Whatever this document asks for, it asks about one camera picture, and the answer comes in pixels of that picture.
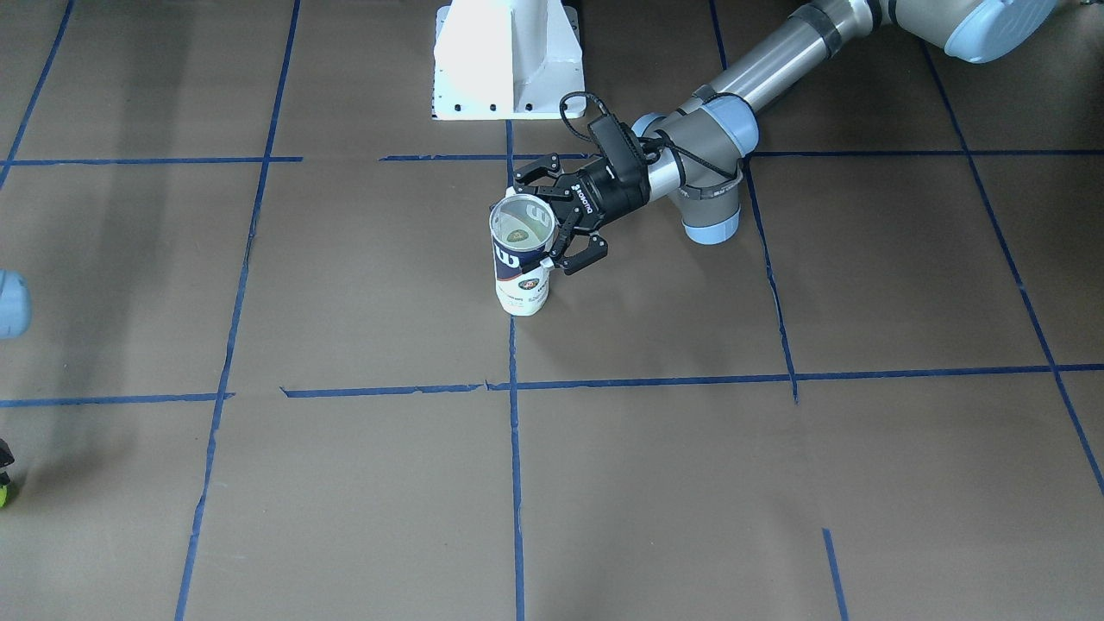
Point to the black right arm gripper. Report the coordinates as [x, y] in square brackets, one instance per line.
[3, 455]

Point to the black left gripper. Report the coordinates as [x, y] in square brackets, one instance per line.
[617, 195]

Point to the Wilson tennis ball can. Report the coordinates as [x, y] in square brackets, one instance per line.
[522, 226]

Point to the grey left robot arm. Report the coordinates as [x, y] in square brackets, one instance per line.
[693, 155]

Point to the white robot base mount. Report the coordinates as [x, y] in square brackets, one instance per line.
[505, 59]

